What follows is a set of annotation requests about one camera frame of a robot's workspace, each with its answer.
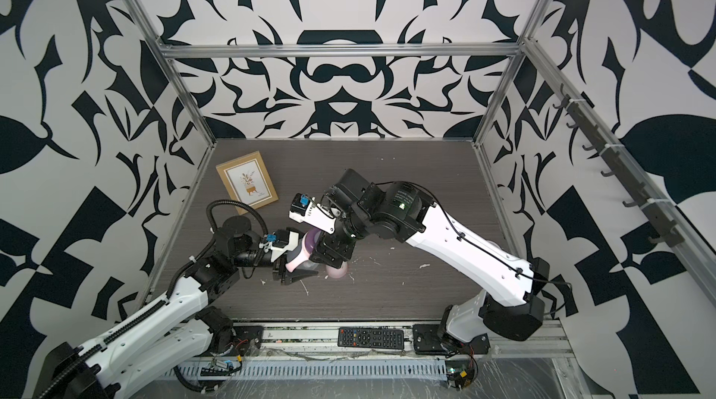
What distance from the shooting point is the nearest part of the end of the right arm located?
512mm

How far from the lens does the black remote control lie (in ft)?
2.44

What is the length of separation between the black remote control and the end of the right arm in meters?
0.34
